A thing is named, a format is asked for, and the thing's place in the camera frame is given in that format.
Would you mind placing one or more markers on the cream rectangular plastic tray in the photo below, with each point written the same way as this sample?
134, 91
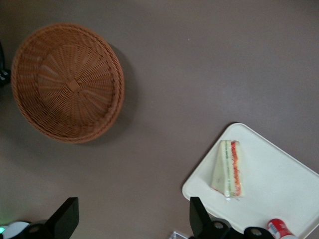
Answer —
269, 174

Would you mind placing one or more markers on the triangular sandwich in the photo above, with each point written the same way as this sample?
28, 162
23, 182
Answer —
225, 171

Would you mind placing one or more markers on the clear acrylic holder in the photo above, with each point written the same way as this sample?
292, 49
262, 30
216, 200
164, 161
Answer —
178, 235

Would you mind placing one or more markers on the round brown wicker basket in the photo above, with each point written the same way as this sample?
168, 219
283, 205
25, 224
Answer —
67, 84

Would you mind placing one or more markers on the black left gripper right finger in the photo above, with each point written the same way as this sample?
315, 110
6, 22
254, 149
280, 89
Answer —
199, 219

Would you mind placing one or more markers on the black device with white marks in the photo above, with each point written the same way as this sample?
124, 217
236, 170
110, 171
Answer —
2, 74

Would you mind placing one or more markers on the red bottle with white cap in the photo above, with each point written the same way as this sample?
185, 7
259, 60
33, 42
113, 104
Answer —
277, 227

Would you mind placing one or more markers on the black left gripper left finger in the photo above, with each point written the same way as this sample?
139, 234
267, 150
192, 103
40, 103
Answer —
66, 219

